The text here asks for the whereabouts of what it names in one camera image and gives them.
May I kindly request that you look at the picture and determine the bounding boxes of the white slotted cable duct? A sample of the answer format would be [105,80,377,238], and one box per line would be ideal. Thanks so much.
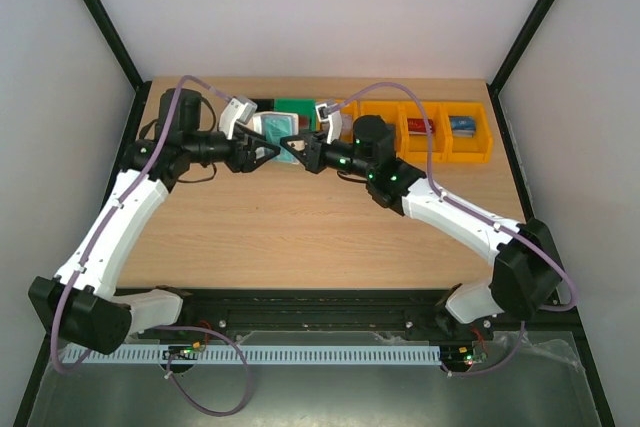
[85,344,441,366]

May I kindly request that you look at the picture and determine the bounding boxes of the yellow storage bin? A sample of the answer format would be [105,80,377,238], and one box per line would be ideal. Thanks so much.
[318,102,357,142]
[400,101,450,163]
[443,102,493,163]
[359,100,402,124]

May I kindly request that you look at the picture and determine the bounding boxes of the black storage bin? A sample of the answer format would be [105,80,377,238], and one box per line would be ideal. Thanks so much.
[252,98,275,112]

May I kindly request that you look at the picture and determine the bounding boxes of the black frame post left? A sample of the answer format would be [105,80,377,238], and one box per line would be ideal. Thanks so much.
[52,0,151,96]

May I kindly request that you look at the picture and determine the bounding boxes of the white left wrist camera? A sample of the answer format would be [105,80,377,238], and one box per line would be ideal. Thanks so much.
[218,96,257,139]

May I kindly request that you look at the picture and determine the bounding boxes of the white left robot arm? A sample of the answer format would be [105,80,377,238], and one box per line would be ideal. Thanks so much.
[28,89,280,354]

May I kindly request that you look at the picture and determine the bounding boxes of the blue cards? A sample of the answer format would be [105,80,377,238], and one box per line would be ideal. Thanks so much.
[262,114,301,168]

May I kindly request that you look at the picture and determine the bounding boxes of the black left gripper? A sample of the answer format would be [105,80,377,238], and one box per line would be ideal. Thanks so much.
[188,124,285,176]

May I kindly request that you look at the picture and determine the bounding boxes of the green storage bin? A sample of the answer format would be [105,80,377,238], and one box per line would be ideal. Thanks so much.
[275,98,317,130]

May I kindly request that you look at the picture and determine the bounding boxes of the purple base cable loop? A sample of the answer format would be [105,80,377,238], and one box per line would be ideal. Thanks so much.
[164,329,254,416]

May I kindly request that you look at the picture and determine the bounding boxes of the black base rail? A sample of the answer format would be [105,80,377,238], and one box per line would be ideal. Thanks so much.
[107,287,521,348]

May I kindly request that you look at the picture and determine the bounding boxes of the blue card in bin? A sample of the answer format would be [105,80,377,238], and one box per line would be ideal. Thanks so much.
[448,116,476,138]

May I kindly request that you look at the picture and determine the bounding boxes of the black frame post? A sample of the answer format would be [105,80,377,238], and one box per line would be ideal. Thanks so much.
[488,0,556,96]
[52,0,151,96]

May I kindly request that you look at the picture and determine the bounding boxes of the black frame post right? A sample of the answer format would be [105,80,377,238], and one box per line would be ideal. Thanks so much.
[488,0,556,96]

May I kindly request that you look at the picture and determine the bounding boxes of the red card in bin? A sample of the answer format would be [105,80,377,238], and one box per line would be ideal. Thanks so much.
[407,118,435,136]

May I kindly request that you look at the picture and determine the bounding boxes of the beige leather card holder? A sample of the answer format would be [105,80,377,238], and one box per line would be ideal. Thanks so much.
[252,112,299,165]

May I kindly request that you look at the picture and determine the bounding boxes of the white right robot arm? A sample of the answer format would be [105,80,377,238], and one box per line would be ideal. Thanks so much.
[280,115,566,339]

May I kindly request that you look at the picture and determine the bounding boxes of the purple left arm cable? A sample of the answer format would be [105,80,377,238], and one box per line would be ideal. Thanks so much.
[49,74,236,376]

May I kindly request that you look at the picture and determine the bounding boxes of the red white card green bin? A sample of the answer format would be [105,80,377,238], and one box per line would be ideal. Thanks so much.
[299,116,311,129]

